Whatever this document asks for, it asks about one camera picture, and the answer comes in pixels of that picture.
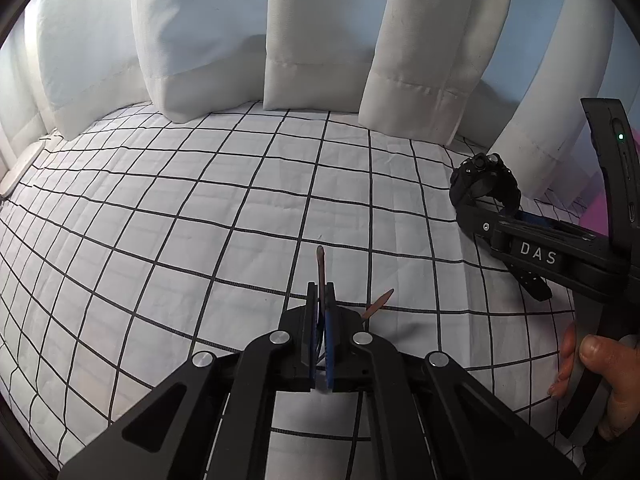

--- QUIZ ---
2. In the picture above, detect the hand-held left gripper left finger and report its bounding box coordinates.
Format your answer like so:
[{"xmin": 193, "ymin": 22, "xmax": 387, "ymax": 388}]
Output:
[{"xmin": 59, "ymin": 282, "xmax": 322, "ymax": 480}]

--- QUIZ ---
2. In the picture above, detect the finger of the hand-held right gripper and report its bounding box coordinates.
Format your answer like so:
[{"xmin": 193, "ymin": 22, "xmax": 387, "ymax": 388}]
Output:
[{"xmin": 456, "ymin": 200, "xmax": 511, "ymax": 261}]

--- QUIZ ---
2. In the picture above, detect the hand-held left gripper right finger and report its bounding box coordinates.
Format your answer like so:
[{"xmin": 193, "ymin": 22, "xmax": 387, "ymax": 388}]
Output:
[{"xmin": 323, "ymin": 281, "xmax": 583, "ymax": 480}]

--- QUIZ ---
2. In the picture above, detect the black wrist watch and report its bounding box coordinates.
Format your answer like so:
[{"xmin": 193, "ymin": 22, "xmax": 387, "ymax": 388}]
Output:
[{"xmin": 449, "ymin": 153, "xmax": 553, "ymax": 302}]

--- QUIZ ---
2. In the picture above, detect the brown hair clip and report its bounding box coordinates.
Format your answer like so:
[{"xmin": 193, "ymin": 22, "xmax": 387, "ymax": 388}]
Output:
[{"xmin": 315, "ymin": 246, "xmax": 397, "ymax": 322}]

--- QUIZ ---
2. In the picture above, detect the person's right hand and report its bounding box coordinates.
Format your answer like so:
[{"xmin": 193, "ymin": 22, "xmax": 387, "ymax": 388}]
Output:
[{"xmin": 547, "ymin": 322, "xmax": 640, "ymax": 443}]

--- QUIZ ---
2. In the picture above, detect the purple box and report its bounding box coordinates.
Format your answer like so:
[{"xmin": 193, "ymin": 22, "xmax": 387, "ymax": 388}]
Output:
[{"xmin": 577, "ymin": 127, "xmax": 640, "ymax": 233}]

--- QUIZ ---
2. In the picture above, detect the white curtain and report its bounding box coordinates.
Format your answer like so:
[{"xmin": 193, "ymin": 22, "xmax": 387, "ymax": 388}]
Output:
[{"xmin": 0, "ymin": 0, "xmax": 640, "ymax": 211}]

